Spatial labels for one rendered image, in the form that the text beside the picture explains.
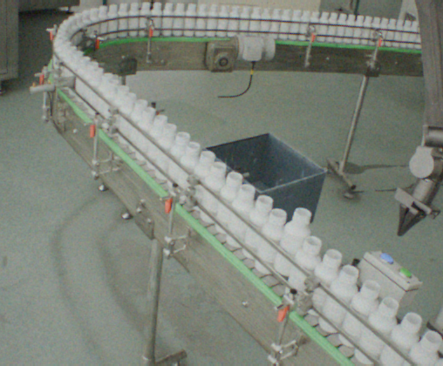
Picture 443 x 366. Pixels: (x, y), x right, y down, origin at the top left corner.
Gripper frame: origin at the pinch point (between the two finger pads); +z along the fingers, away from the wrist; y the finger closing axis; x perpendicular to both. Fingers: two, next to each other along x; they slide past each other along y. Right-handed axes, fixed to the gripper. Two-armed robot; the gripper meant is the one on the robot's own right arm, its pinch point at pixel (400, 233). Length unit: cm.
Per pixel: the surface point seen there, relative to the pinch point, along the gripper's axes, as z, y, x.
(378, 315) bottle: 12.4, 12.6, -17.7
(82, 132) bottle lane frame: 32, -115, -14
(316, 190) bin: 16, -55, 44
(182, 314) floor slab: 105, -96, 57
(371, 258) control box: 8.4, -2.1, -3.1
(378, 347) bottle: 18.9, 15.7, -15.1
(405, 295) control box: 11.0, 9.8, -1.3
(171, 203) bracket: 23, -49, -24
